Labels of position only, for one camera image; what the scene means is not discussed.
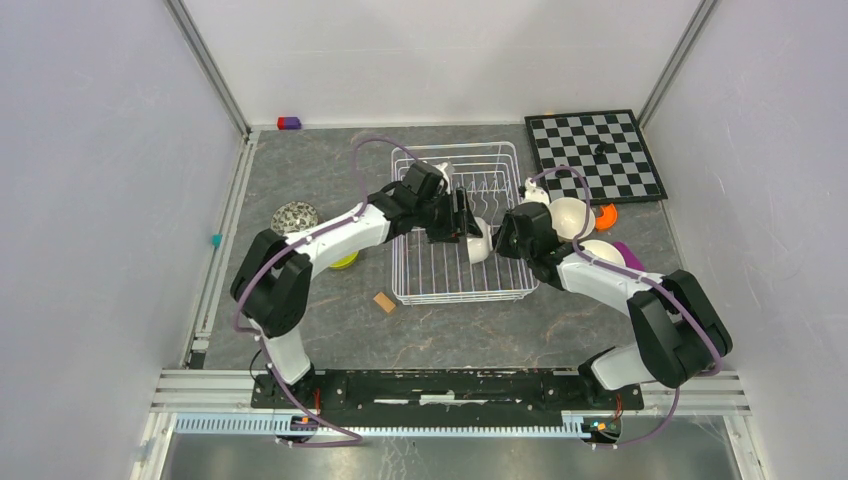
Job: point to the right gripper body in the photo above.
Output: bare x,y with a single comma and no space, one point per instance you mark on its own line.
517,249

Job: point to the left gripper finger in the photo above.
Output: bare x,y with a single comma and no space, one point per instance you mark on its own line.
459,200
470,226

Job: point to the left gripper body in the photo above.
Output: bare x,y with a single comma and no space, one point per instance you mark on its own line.
444,223

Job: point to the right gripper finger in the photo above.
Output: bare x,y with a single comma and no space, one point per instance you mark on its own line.
500,245
508,222

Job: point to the plain white bowl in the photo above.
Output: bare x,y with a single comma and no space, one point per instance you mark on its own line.
480,247

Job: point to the beige flower bowl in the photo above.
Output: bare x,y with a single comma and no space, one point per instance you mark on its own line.
571,218

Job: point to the white ribbed bowl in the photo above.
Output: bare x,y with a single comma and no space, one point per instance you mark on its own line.
603,251

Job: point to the yellow-green bowl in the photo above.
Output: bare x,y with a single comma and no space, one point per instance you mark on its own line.
345,262

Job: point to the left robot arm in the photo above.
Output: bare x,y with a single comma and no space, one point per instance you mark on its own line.
272,285

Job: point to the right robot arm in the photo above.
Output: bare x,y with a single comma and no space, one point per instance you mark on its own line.
678,333

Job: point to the orange curved block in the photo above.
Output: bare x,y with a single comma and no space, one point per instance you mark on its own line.
606,218

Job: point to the wooden block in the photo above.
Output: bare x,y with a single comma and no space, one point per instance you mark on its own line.
384,302

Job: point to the black chess piece right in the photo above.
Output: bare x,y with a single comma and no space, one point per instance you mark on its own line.
600,149

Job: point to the purple scoop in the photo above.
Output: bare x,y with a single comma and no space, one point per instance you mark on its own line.
630,259

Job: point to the black grey chessboard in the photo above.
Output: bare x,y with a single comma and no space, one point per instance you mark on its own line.
625,174

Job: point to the purple red block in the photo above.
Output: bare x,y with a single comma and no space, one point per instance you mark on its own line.
289,123

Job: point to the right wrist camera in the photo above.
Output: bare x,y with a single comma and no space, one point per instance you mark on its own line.
532,193

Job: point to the white wire dish rack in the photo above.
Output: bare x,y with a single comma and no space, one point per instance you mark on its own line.
441,273

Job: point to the aluminium frame rails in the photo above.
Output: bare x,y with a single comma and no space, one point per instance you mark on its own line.
195,401

